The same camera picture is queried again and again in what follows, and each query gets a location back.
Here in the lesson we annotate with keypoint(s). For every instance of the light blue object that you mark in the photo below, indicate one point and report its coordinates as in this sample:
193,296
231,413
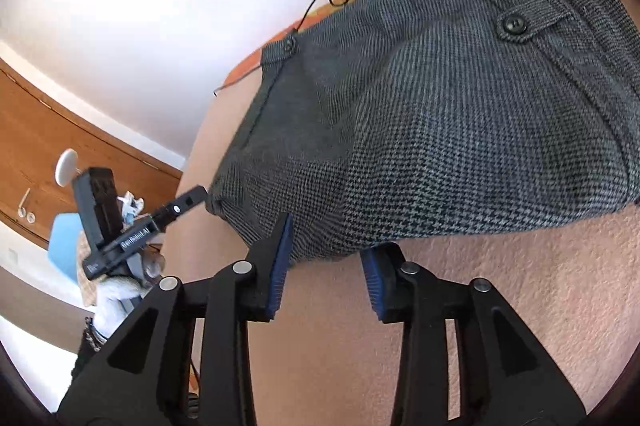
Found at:
64,241

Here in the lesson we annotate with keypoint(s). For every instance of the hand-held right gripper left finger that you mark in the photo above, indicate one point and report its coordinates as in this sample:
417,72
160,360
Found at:
280,258

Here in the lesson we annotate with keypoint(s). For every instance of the wooden door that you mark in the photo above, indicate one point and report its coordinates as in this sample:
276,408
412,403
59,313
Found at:
50,131

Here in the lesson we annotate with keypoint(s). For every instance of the grey houndstooth pants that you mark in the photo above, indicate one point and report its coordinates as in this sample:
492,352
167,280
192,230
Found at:
425,106

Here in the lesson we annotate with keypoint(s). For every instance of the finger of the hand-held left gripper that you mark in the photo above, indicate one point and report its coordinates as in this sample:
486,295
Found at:
180,204

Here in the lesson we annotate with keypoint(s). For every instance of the white round door knob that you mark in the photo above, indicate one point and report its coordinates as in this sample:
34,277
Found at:
66,166

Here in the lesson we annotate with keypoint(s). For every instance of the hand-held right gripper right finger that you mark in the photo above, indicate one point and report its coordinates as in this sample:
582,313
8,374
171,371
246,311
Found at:
373,282

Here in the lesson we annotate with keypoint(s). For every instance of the peach and orange blanket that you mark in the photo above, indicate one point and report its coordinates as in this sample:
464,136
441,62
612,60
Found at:
325,356

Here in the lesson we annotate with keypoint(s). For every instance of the person's left hand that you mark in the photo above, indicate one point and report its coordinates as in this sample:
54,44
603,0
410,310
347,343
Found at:
120,298

